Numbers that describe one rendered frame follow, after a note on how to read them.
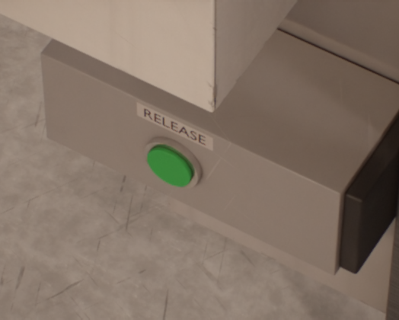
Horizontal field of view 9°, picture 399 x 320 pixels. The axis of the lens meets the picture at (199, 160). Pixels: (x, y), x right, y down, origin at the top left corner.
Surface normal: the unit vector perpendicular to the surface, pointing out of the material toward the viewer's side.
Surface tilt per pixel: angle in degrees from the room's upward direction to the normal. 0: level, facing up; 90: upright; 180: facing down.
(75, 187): 0
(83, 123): 90
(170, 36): 90
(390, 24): 90
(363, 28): 90
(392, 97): 0
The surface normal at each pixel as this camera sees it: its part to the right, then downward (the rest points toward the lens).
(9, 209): 0.00, -0.60
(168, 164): -0.51, 0.69
